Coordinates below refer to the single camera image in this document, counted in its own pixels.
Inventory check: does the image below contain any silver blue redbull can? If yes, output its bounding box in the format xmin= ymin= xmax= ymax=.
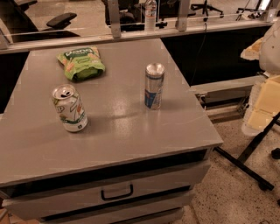
xmin=144 ymin=63 xmax=165 ymax=109

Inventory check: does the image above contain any white green soda can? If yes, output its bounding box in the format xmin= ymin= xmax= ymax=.
xmin=52 ymin=84 xmax=88 ymax=132

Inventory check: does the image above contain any grey drawer cabinet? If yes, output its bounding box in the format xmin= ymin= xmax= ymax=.
xmin=0 ymin=39 xmax=221 ymax=224

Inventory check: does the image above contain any green snack bag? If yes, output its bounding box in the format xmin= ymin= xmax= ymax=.
xmin=57 ymin=46 xmax=106 ymax=82

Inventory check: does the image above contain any clear plastic water bottle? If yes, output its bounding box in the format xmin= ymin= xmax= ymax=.
xmin=144 ymin=0 xmax=157 ymax=32

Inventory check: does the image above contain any grey metal railing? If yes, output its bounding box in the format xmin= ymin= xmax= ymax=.
xmin=0 ymin=10 xmax=280 ymax=54

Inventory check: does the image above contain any black office chair base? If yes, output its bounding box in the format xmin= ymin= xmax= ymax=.
xmin=191 ymin=0 xmax=224 ymax=17

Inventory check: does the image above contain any black office chair left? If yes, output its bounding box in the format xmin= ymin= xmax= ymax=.
xmin=0 ymin=0 xmax=78 ymax=43

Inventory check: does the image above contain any black drawer handle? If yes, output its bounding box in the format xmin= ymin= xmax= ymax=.
xmin=101 ymin=184 xmax=134 ymax=201

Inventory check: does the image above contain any black hanging cable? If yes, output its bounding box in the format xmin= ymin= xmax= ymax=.
xmin=191 ymin=21 xmax=208 ymax=87

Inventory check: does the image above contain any black metal stand frame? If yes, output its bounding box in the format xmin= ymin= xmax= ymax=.
xmin=213 ymin=112 xmax=280 ymax=191

